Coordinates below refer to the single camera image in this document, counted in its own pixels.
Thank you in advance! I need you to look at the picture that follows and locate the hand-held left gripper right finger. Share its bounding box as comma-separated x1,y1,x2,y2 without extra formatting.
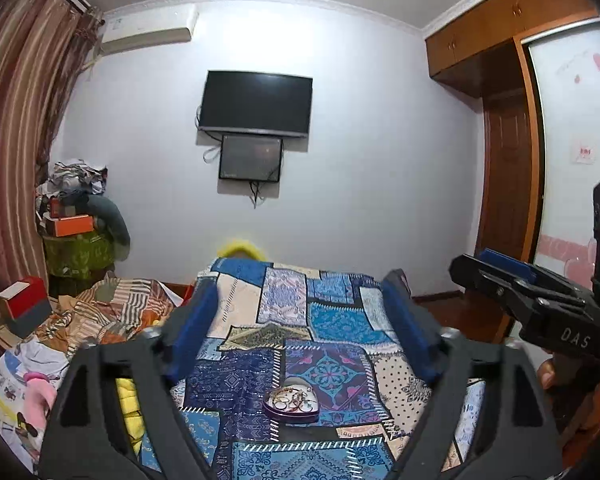
380,269,563,480

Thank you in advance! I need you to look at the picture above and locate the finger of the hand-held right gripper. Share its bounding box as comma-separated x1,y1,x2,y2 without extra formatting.
449,254,588,328
477,247,593,306

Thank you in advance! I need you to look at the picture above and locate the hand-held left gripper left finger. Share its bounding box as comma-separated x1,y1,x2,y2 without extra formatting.
37,275,221,480

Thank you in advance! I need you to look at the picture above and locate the gold jewelry piece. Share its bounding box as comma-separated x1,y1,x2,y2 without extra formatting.
271,391,306,409

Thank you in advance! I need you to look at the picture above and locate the heart-shaped tin box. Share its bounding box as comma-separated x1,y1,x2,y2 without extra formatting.
262,384,321,423

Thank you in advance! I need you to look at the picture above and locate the person's right hand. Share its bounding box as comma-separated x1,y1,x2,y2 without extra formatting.
537,358,558,392

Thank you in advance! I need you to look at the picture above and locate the person's orange garment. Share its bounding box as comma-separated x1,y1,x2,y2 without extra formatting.
550,375,600,466

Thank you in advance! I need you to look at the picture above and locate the blue patchwork blanket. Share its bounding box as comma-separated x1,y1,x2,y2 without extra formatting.
172,257,486,480

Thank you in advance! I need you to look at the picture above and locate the orange striped blanket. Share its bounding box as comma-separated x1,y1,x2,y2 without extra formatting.
35,275,186,356

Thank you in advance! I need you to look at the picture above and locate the brown wooden door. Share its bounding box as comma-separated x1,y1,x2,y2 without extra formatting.
480,90,537,263

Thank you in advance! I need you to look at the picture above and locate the yellow cloth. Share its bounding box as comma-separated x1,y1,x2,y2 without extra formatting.
115,377,147,454

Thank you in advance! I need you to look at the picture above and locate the yellow round object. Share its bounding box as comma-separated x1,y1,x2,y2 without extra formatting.
217,240,266,262

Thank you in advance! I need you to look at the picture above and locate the white wardrobe sliding door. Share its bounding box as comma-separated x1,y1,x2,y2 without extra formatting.
525,20,600,292

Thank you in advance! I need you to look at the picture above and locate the orange box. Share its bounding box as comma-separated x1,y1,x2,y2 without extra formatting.
42,214,93,237

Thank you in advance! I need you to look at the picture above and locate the pink plush toy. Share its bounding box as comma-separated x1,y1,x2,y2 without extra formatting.
20,370,58,436

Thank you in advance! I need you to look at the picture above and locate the red and grey box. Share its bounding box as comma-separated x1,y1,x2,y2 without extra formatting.
0,276,53,338

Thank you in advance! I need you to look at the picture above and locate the white printed cloth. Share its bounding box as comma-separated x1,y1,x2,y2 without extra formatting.
0,342,71,476

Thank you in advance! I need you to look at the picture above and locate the pile of clothes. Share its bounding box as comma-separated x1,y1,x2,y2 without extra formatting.
37,160,108,201

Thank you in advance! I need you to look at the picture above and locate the wooden overhead cabinet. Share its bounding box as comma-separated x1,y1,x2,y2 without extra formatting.
425,0,600,98

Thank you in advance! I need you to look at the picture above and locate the striped brown curtain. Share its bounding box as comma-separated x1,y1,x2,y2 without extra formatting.
0,0,104,361

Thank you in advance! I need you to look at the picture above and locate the white air conditioner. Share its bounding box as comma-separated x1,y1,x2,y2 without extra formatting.
100,4,200,57

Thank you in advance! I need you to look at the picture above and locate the small black wall monitor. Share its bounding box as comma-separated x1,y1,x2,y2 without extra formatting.
218,132,284,184

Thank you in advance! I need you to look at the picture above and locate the large black wall television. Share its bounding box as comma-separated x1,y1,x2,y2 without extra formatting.
197,70,314,138

